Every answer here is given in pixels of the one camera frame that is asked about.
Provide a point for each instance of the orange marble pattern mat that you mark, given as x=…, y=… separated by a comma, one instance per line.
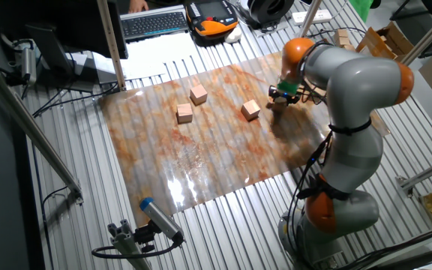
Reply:
x=201, y=150

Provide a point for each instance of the black computer monitor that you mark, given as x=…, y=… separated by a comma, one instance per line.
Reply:
x=69, y=22

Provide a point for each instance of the wooden cube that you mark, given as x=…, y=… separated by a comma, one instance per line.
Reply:
x=309, y=93
x=279, y=108
x=184, y=113
x=198, y=94
x=250, y=110

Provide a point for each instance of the white power strip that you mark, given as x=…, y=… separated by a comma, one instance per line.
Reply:
x=323, y=15

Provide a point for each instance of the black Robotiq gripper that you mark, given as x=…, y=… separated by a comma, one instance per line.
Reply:
x=284, y=96

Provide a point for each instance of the white computer mouse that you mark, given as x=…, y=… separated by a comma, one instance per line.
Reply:
x=233, y=35

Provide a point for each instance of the spare wooden block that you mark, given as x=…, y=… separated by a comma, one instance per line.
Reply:
x=340, y=37
x=350, y=47

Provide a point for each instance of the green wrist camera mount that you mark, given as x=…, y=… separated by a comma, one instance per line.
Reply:
x=288, y=86

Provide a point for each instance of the long aluminium frame rail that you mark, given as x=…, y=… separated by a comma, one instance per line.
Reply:
x=24, y=120

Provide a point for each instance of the black round spool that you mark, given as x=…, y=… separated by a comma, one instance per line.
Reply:
x=261, y=9

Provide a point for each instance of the aluminium profile camera mount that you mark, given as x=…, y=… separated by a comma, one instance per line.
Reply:
x=126, y=243

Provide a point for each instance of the white paper sheet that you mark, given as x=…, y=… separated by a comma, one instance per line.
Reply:
x=163, y=48
x=143, y=71

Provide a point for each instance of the aluminium frame beam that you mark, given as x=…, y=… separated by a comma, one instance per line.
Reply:
x=426, y=172
x=429, y=33

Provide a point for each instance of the grey monitor stand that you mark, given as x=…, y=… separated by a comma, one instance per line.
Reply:
x=49, y=45

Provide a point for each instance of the black computer keyboard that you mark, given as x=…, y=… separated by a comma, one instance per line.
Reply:
x=154, y=24

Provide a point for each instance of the brown cardboard box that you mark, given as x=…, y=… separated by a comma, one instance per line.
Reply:
x=388, y=41

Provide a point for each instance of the aluminium upright post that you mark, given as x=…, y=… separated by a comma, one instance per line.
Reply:
x=309, y=17

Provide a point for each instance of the beige upright frame post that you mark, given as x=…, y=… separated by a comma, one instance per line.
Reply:
x=111, y=45

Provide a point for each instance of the orange black teach pendant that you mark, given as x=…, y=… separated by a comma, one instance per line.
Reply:
x=212, y=18

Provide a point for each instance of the green cloth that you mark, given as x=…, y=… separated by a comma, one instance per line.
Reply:
x=360, y=7

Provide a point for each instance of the person hand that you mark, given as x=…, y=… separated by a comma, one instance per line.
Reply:
x=138, y=5

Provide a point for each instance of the silver camera with blue cap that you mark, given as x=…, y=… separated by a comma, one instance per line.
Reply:
x=159, y=219

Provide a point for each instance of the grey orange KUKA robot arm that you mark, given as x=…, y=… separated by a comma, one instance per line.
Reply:
x=358, y=93

